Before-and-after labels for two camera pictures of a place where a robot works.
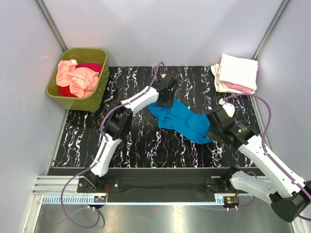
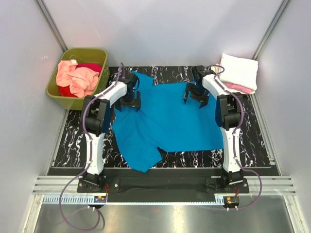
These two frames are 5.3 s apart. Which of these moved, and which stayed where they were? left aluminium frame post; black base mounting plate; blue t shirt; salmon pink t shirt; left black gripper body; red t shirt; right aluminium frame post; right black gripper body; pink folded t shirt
Moved: blue t shirt; left black gripper body; right black gripper body
Stayed: black base mounting plate; left aluminium frame post; right aluminium frame post; salmon pink t shirt; pink folded t shirt; red t shirt
